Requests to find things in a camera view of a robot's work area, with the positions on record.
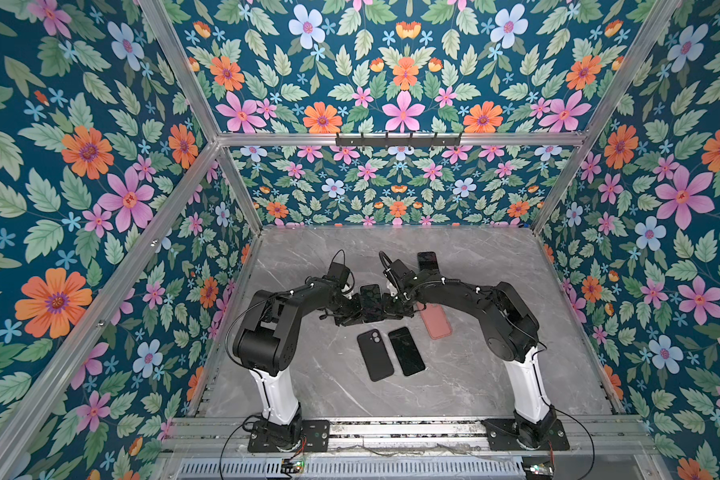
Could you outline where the aluminium frame post right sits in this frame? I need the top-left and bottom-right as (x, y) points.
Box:
(531, 0), (683, 238)

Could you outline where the blue edged smartphone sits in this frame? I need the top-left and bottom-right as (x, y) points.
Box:
(417, 251), (439, 271)

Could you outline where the aluminium front rail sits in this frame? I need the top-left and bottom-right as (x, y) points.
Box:
(155, 415), (661, 460)

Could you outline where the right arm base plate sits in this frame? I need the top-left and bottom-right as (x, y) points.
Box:
(481, 417), (570, 452)

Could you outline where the white vented cable duct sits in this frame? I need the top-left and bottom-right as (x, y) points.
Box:
(174, 456), (526, 479)

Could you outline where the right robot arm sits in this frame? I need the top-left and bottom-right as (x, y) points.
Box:
(379, 251), (556, 425)

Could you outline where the black smartphone face up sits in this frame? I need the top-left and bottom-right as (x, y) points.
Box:
(388, 327), (426, 377)

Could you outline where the aluminium frame post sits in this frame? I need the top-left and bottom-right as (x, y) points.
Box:
(0, 140), (220, 479)
(531, 0), (683, 238)

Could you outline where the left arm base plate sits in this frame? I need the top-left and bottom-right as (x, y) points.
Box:
(247, 418), (331, 453)

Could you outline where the pink phone case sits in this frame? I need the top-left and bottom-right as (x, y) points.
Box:
(418, 303), (453, 340)

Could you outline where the purple edged smartphone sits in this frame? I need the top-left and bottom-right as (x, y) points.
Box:
(359, 284), (385, 323)

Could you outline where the black phone case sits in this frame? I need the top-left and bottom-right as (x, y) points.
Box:
(357, 329), (394, 382)

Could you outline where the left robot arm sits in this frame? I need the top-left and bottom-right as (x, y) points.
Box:
(232, 261), (361, 426)

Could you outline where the metal hook rail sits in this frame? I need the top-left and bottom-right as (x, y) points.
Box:
(334, 132), (462, 149)

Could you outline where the aluminium frame post left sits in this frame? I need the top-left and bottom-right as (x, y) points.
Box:
(0, 140), (220, 479)

